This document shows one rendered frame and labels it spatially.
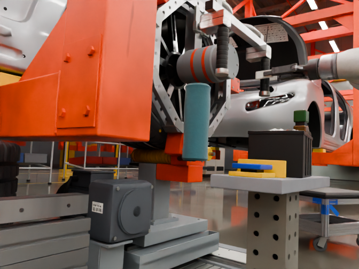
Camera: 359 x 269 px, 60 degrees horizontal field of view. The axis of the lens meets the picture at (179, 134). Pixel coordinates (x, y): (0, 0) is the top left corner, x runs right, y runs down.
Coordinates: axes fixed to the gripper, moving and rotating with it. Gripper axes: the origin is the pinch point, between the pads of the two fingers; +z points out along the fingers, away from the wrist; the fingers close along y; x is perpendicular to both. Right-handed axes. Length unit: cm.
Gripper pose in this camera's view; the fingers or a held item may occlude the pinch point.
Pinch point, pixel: (265, 76)
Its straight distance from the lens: 130.9
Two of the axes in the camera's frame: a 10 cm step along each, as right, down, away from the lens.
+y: 6.1, 1.0, 7.9
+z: -7.9, 0.1, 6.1
